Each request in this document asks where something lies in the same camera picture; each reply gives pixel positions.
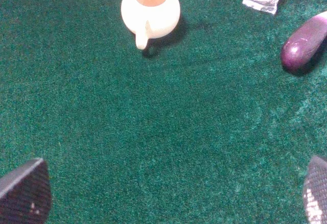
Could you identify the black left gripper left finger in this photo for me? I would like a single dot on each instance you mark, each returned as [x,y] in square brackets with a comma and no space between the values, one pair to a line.
[26,193]

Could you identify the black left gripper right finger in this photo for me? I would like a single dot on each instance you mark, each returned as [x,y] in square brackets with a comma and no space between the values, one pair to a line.
[314,191]

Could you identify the green felt table cloth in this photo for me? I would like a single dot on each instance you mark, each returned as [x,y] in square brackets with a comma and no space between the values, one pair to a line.
[205,126]

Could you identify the purple eggplant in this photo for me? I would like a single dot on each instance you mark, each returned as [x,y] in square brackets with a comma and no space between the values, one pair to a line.
[301,46]

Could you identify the cream ceramic teapot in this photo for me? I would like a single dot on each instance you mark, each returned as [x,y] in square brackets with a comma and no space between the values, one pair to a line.
[150,19]

